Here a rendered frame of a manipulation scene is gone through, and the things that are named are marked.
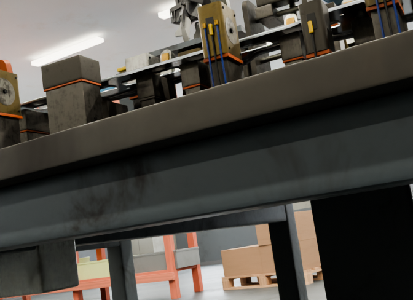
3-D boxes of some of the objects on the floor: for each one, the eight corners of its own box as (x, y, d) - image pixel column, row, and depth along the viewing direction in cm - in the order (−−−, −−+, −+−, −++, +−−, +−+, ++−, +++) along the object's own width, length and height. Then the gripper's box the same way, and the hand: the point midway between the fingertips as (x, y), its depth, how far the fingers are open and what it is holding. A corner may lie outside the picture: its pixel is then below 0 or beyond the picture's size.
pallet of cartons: (214, 292, 614) (204, 225, 625) (251, 281, 693) (242, 222, 704) (322, 283, 558) (310, 209, 569) (350, 272, 636) (338, 207, 647)
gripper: (190, -3, 202) (198, 55, 199) (158, -11, 193) (166, 50, 189) (207, -14, 196) (216, 47, 193) (175, -22, 187) (184, 41, 183)
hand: (197, 42), depth 189 cm, fingers open, 7 cm apart
